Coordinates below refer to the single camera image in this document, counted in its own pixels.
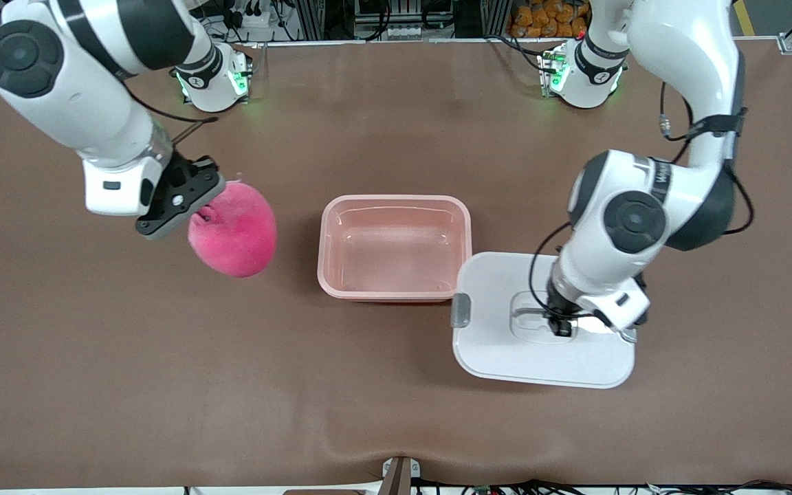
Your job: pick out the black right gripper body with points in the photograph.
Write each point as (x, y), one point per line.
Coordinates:
(201, 172)

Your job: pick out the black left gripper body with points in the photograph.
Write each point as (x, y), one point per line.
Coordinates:
(557, 303)

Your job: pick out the pink plush toy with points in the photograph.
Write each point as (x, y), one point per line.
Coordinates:
(238, 234)

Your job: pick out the grey lid latch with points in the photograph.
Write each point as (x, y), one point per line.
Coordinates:
(460, 311)
(630, 336)

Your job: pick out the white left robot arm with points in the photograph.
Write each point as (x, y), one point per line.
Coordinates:
(595, 268)

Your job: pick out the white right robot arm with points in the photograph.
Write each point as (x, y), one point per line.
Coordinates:
(80, 103)

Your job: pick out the pink plastic storage box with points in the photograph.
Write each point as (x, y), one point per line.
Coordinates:
(396, 254)

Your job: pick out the brown table mat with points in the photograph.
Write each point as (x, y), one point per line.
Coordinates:
(162, 378)

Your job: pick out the white power strip with plugs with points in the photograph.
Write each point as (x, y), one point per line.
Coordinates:
(251, 17)

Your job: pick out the white multi-socket strip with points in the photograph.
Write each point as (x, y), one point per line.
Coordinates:
(403, 31)

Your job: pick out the orange packaged goods pile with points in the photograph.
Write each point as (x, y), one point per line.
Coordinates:
(547, 20)

